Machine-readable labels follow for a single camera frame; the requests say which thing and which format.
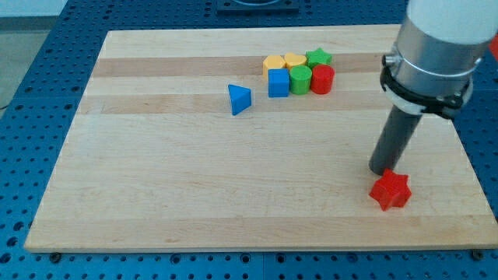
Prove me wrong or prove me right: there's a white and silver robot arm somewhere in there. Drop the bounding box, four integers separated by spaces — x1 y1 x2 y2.
381 0 497 118

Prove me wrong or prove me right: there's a blue triangle block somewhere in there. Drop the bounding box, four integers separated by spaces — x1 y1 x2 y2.
227 84 252 116

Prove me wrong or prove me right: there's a green star block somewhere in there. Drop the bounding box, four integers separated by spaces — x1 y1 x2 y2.
305 47 332 68

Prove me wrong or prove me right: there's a red star block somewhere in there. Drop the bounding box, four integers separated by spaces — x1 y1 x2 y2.
369 169 412 212

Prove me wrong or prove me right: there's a wooden board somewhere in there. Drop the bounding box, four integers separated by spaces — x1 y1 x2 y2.
24 25 497 253

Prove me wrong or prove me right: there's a blue square block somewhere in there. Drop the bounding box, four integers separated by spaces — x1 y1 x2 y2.
268 68 289 98

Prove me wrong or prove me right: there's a yellow hexagon block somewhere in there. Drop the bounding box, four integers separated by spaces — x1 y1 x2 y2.
262 55 286 80

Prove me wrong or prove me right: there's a green cylinder block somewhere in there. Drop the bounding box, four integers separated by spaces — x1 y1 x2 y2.
289 65 312 95

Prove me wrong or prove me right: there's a yellow heart block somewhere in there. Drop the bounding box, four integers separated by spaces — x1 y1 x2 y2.
284 52 307 70

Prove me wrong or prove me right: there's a red cylinder block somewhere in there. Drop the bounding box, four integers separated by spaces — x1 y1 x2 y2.
310 65 335 95

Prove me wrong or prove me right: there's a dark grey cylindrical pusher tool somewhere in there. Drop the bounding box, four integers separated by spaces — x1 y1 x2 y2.
369 106 421 176

